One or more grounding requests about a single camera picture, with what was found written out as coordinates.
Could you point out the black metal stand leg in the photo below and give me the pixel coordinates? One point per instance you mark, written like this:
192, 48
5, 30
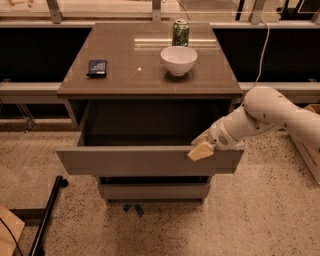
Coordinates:
40, 217

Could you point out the blue tape cross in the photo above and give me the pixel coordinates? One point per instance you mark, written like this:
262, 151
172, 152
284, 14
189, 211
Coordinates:
137, 208

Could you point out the green soda can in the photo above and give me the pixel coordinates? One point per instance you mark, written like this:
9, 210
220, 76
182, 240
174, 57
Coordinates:
180, 33

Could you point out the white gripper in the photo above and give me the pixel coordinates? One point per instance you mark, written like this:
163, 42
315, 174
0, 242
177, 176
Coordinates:
218, 135

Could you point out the grey bottom drawer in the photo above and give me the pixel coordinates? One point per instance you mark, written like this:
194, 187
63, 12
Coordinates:
153, 191

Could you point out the white ceramic bowl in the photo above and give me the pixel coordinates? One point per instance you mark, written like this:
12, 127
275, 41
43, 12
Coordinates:
178, 60

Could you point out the grey drawer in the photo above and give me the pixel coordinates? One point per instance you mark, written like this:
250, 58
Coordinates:
144, 138
153, 191

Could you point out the dark blue snack packet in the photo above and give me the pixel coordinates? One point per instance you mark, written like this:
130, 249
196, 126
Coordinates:
97, 68

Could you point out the grey top drawer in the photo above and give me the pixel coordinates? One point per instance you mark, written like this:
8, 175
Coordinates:
144, 138

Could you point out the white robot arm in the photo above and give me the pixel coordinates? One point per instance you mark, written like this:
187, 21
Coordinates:
263, 109

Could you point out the cardboard box left corner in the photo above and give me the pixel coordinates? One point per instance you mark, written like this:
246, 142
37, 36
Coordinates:
11, 228

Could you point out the brown drawer cabinet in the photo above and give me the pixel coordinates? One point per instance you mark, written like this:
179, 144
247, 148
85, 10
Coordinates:
135, 71

